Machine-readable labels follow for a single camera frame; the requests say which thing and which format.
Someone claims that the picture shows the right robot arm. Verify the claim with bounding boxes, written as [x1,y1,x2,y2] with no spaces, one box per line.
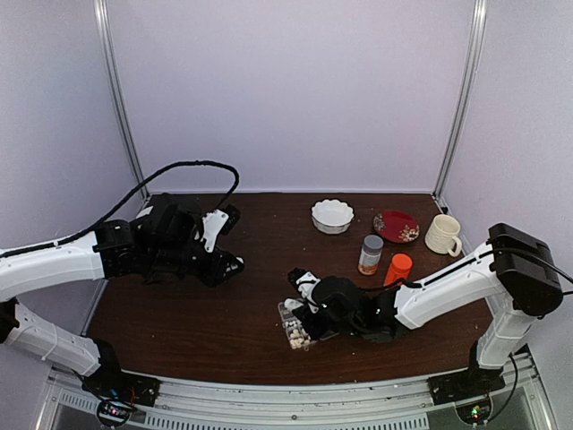
[284,223,572,396]

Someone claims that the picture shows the cream ribbed ceramic mug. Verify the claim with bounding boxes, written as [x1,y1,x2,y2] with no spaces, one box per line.
[424,214,462,257]

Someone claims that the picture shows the aluminium frame post right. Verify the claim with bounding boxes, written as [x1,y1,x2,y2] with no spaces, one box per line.
[432,0,488,207]

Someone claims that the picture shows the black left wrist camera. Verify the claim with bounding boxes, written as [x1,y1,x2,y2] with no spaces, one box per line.
[196,204,241,253]

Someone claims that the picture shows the grey capped vitamin bottle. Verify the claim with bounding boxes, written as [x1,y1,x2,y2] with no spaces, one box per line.
[358,235,384,276]

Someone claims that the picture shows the aluminium frame post left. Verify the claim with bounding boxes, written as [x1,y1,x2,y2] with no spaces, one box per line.
[93,0,144,184]

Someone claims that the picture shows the small white pill bottle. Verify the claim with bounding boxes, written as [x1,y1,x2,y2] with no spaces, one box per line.
[284,298,304,312]

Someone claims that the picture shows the clear plastic pill organizer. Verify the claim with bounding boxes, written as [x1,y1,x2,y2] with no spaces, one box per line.
[278,301,311,343]

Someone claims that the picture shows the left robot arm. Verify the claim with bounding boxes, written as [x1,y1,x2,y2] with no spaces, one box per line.
[1,193,244,398]

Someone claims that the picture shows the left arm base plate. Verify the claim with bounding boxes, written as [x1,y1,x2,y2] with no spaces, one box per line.
[80,369,160,407]

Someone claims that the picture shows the white pills in organizer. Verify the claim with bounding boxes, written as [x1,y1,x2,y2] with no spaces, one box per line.
[289,337,314,350]

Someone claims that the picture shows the black camera cable left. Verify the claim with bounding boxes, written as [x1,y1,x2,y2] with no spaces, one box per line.
[0,159,240,259]

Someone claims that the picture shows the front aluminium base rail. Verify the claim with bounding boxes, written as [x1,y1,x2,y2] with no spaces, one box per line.
[35,344,552,430]

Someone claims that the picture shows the aluminium frame post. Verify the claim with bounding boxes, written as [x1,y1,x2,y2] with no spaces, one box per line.
[93,0,144,184]
[432,0,488,207]

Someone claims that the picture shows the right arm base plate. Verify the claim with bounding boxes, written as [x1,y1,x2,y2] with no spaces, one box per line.
[427,369,506,405]

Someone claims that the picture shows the orange pill bottle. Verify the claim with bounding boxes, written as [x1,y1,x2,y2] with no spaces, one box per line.
[384,254,413,287]

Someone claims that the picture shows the white fluted ceramic bowl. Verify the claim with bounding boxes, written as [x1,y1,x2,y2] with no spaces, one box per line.
[311,199,355,235]

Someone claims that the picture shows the red floral saucer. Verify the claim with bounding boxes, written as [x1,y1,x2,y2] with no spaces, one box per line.
[372,211,420,244]

